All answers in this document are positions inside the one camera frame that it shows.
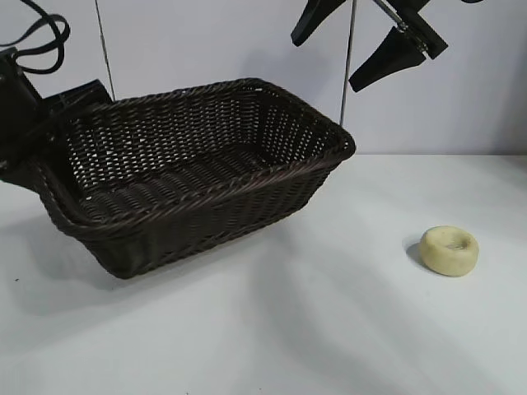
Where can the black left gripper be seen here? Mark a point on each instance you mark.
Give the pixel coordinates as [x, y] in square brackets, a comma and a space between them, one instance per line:
[78, 96]

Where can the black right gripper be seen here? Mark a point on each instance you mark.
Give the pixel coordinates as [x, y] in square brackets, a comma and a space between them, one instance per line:
[426, 39]

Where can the dark brown woven wicker basket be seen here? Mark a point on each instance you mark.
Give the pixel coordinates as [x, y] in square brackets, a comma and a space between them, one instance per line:
[185, 205]

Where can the pale yellow egg yolk pastry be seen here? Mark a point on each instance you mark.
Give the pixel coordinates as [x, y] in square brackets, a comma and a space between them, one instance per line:
[442, 255]

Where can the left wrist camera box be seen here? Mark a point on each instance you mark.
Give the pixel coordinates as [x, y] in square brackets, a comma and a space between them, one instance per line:
[16, 82]

